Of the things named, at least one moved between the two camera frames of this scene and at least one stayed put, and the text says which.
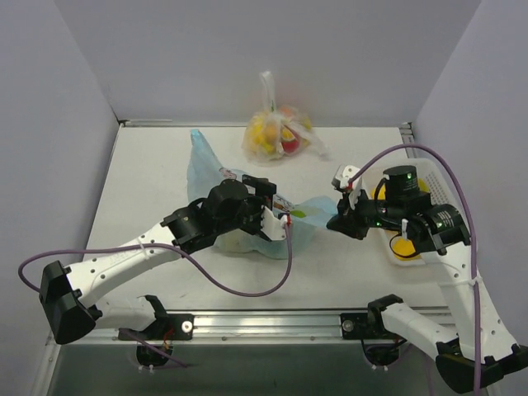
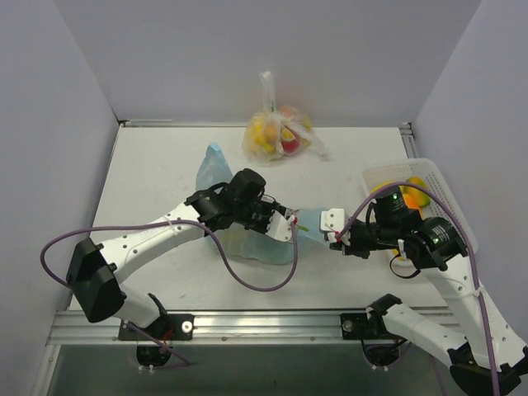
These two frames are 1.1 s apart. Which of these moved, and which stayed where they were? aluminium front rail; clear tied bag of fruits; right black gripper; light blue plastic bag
Moved: light blue plastic bag; right black gripper
Stayed: clear tied bag of fruits; aluminium front rail
